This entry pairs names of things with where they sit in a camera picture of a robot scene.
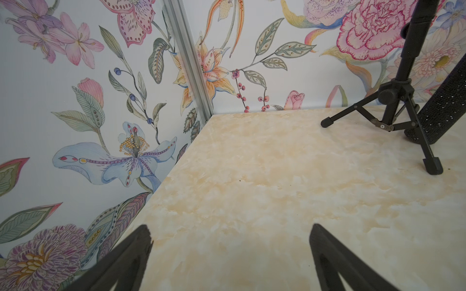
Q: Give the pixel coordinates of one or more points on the black mesh microphone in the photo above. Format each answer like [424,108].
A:
[446,106]

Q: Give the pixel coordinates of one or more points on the black microphone tripod stand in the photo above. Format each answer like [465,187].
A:
[397,95]

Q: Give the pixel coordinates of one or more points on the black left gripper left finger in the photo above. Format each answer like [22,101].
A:
[122,269]

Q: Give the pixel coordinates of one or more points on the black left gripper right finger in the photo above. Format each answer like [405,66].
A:
[334,263]

